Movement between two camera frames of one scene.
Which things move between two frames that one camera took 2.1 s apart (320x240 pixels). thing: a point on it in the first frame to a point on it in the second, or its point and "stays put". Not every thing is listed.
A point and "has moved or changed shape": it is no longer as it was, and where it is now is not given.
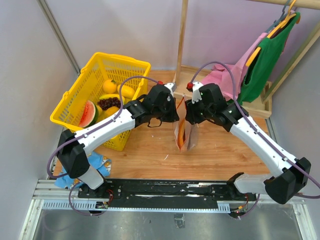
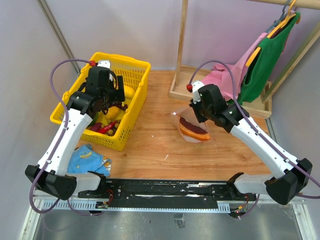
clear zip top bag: (190, 135) has moved or changed shape
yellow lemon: (126, 91) stays put
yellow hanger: (290, 15) stays put
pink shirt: (220, 74) stays put
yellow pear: (111, 110) stays put
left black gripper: (173, 116) to (117, 94)
